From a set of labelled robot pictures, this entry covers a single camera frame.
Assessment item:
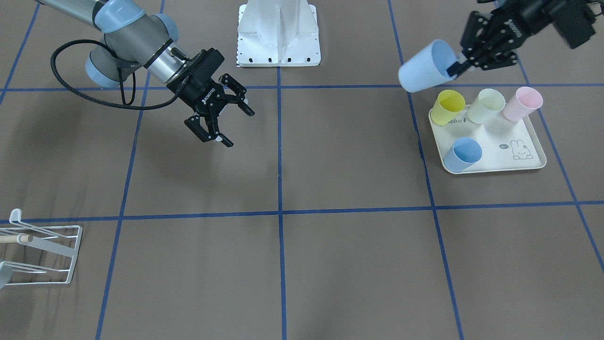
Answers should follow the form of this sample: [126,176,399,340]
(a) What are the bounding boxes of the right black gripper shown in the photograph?
[166,48,255,148]

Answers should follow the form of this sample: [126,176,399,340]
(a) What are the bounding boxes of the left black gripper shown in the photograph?
[446,0,553,77]

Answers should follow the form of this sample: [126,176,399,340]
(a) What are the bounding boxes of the light blue cup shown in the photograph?
[398,39,457,93]

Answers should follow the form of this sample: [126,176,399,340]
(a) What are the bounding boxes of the pink cup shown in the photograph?
[502,86,544,122]

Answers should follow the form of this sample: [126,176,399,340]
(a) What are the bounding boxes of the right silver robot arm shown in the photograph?
[41,0,254,148]

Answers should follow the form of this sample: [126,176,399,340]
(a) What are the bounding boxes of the yellow cup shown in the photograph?
[430,90,466,126]

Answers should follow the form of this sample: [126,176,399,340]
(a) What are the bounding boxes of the cream white cup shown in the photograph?
[467,88,506,124]

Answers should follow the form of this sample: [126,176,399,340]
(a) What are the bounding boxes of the cream rabbit tray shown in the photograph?
[428,105,546,175]

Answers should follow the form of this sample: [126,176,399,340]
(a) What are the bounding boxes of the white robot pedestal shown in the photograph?
[236,0,321,68]

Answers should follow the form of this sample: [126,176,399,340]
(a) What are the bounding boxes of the white wire cup rack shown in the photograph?
[0,208,84,288]

